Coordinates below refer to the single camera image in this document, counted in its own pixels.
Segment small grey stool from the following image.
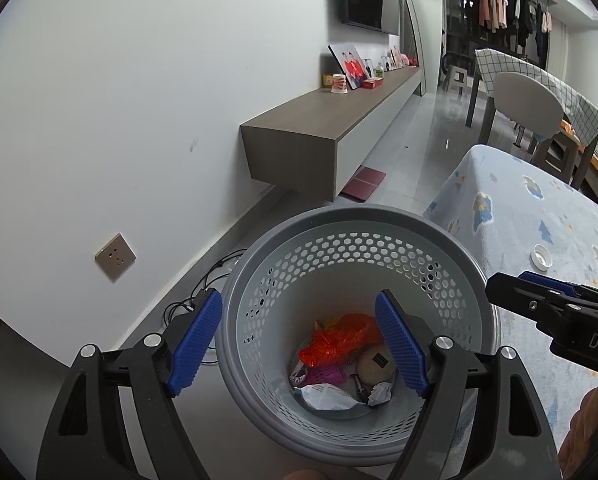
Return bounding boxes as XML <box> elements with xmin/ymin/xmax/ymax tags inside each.
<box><xmin>448</xmin><ymin>64</ymin><xmax>470</xmax><ymax>94</ymax></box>

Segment dark grey scrap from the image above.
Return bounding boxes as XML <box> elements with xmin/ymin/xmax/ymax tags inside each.
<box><xmin>351</xmin><ymin>374</ymin><xmax>370</xmax><ymax>405</ymax></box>

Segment person's right hand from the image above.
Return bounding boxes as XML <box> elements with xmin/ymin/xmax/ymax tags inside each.
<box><xmin>558</xmin><ymin>376</ymin><xmax>598</xmax><ymax>480</ymax></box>

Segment leaning mirror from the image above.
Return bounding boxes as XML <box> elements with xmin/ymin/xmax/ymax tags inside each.
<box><xmin>400</xmin><ymin>0</ymin><xmax>428</xmax><ymax>97</ymax></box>

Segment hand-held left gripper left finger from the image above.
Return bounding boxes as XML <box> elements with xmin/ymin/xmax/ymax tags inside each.
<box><xmin>36</xmin><ymin>289</ymin><xmax>224</xmax><ymax>480</ymax></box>

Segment red plastic bag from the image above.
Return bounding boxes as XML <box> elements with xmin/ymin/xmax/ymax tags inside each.
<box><xmin>298</xmin><ymin>313</ymin><xmax>382</xmax><ymax>369</ymax></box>

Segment round beige puff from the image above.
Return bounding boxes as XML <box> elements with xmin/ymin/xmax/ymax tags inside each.
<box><xmin>356</xmin><ymin>343</ymin><xmax>398</xmax><ymax>386</ymax></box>

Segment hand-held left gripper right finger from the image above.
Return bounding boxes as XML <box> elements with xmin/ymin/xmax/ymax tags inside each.
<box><xmin>375</xmin><ymin>289</ymin><xmax>564</xmax><ymax>480</ymax></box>

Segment brown wooden stool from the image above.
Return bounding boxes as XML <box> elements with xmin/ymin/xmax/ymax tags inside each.
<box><xmin>530</xmin><ymin>129</ymin><xmax>596</xmax><ymax>189</ymax></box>

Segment grey perforated plastic basket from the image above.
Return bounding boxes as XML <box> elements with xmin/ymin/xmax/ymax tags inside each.
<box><xmin>214</xmin><ymin>205</ymin><xmax>502</xmax><ymax>468</ymax></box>

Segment dark red floor scale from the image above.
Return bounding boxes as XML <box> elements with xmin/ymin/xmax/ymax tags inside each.
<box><xmin>341</xmin><ymin>165</ymin><xmax>388</xmax><ymax>202</ymax></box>

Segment metal wall socket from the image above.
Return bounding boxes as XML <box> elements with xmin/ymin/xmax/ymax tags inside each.
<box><xmin>94</xmin><ymin>232</ymin><xmax>138</xmax><ymax>281</ymax></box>

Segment black cables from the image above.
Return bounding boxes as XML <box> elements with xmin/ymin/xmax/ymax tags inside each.
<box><xmin>163</xmin><ymin>249</ymin><xmax>248</xmax><ymax>367</ymax></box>

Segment large photo frame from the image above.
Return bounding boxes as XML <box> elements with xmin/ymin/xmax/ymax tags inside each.
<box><xmin>328</xmin><ymin>43</ymin><xmax>371</xmax><ymax>90</ymax></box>

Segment table with patterned cloth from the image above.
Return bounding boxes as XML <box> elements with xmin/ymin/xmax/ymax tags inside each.
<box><xmin>423</xmin><ymin>144</ymin><xmax>598</xmax><ymax>461</ymax></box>

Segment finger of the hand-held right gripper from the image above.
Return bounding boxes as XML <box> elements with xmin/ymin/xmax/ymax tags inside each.
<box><xmin>519</xmin><ymin>270</ymin><xmax>598</xmax><ymax>307</ymax></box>
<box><xmin>485</xmin><ymin>272</ymin><xmax>576</xmax><ymax>334</ymax></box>

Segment white wrapper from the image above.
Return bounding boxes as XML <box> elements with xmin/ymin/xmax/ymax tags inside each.
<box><xmin>299</xmin><ymin>382</ymin><xmax>363</xmax><ymax>411</ymax></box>

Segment rack of hanging clothes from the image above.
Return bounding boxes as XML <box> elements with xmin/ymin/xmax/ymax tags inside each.
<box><xmin>470</xmin><ymin>0</ymin><xmax>556</xmax><ymax>57</ymax></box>

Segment beige dining chair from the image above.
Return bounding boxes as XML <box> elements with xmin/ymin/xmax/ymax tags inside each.
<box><xmin>478</xmin><ymin>72</ymin><xmax>566</xmax><ymax>149</ymax></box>

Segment pink shuttlecock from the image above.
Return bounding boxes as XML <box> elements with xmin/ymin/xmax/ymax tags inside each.
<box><xmin>304</xmin><ymin>364</ymin><xmax>348</xmax><ymax>386</ymax></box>

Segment floating wooden cabinet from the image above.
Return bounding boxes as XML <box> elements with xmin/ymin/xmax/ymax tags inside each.
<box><xmin>240</xmin><ymin>66</ymin><xmax>426</xmax><ymax>204</ymax></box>

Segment dining table with checkered cloth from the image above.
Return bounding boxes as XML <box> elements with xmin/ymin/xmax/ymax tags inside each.
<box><xmin>466</xmin><ymin>48</ymin><xmax>598</xmax><ymax>157</ymax></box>

